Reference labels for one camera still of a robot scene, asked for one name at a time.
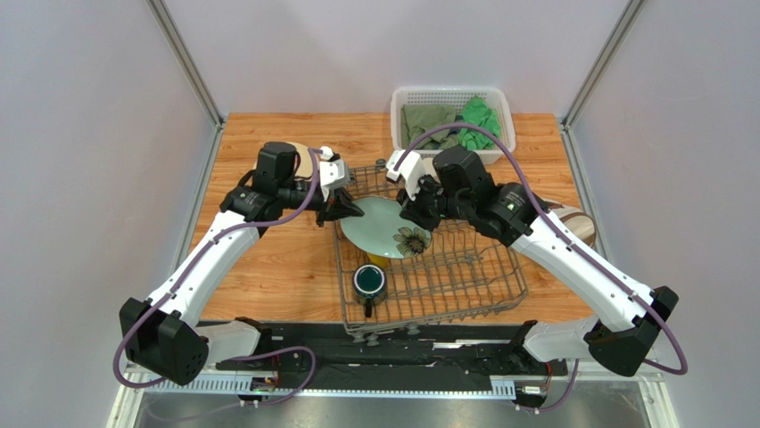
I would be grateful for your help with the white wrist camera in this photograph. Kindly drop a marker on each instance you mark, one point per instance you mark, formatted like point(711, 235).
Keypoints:
point(410, 168)
point(334, 173)

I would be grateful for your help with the yellow patterned plate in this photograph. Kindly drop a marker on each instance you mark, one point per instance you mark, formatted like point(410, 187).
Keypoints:
point(379, 260)

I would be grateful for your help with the cream brown cap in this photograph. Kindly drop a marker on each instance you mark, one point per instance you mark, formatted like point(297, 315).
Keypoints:
point(577, 226)

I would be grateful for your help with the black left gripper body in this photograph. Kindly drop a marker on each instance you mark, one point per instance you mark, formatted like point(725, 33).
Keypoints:
point(327, 209)

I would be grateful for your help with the bright green cloth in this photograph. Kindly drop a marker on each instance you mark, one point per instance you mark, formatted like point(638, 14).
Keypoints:
point(478, 112)

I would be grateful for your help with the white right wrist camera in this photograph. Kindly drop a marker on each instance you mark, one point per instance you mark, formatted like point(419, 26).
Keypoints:
point(410, 168)

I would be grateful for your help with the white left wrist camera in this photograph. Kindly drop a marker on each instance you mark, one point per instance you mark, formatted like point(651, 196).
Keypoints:
point(334, 173)

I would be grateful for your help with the pale green flower plate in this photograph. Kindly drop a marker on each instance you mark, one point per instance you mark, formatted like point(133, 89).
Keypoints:
point(382, 231)

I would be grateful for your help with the aluminium frame post right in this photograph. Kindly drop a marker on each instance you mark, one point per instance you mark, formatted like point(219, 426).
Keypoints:
point(623, 26)

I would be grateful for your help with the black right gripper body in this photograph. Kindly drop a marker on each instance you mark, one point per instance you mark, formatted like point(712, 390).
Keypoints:
point(415, 205)

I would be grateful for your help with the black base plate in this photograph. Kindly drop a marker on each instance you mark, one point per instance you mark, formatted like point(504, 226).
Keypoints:
point(438, 358)

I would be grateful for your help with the white plastic basket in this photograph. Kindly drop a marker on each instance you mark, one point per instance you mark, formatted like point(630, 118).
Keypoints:
point(458, 97)

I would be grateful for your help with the grey wire dish rack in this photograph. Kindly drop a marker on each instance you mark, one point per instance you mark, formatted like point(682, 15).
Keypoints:
point(461, 275)

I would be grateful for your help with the aluminium frame post left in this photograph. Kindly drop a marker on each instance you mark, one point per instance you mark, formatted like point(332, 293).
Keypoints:
point(186, 61)

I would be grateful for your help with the olive green cloth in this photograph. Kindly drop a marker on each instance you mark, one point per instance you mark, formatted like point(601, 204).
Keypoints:
point(417, 119)

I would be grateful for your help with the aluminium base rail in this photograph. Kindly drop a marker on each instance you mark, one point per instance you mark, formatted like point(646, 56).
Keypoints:
point(588, 396)

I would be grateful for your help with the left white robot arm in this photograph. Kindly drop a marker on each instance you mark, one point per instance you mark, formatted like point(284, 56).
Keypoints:
point(267, 195)

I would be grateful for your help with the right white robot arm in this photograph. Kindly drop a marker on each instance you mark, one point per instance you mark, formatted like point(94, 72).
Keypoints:
point(627, 315)

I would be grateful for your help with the dark green mug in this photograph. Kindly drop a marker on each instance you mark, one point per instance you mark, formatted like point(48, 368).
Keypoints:
point(369, 287)

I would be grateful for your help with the aluminium frame post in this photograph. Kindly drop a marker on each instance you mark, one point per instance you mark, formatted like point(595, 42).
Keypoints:
point(623, 26)
point(186, 61)

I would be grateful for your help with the cream bird plate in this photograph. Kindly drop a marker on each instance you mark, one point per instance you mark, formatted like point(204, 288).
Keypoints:
point(305, 165)

